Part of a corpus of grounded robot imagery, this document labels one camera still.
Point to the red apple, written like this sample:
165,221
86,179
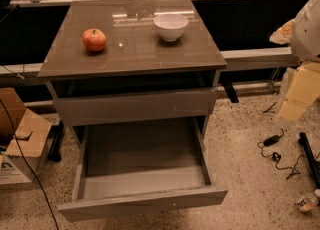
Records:
94,40

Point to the black bar on floor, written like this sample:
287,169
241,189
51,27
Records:
313,163

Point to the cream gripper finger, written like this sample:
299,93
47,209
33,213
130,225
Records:
283,34
299,89

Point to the closed grey top drawer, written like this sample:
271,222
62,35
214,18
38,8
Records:
93,110

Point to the black power adapter with cable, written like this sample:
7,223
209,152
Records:
274,156

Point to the black stand leg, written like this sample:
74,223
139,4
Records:
54,151

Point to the open grey middle drawer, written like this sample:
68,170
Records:
141,167

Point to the white ceramic bowl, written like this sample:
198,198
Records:
170,27

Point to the brown cardboard box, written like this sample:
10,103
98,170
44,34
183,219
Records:
23,135

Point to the grey drawer cabinet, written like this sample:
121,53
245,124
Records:
135,58

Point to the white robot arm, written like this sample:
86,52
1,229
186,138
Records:
305,40

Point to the plastic bottle on floor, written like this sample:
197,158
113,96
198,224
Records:
308,201

